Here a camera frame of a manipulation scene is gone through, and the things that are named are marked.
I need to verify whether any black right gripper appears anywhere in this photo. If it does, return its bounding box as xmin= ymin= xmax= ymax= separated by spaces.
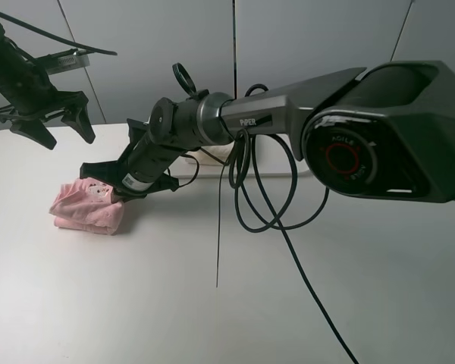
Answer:
xmin=80 ymin=161 xmax=179 ymax=203

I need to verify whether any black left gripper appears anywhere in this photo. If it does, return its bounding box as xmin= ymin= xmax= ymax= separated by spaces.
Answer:
xmin=0 ymin=91 xmax=96 ymax=150

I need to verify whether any pink towel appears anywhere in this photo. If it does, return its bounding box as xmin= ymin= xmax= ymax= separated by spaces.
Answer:
xmin=49 ymin=178 xmax=124 ymax=235

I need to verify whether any cream white towel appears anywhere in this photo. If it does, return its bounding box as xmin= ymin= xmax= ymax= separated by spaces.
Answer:
xmin=197 ymin=143 xmax=234 ymax=166

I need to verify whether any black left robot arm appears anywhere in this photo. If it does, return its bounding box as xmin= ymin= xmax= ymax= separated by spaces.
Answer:
xmin=0 ymin=23 xmax=96 ymax=149

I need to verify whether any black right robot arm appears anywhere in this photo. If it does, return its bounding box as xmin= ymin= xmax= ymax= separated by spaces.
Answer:
xmin=80 ymin=61 xmax=455 ymax=203

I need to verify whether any white plastic tray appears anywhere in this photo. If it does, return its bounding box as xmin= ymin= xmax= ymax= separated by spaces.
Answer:
xmin=169 ymin=136 xmax=310 ymax=179

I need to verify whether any black right camera cable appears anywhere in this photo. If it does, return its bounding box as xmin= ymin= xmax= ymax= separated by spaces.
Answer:
xmin=162 ymin=84 xmax=361 ymax=364

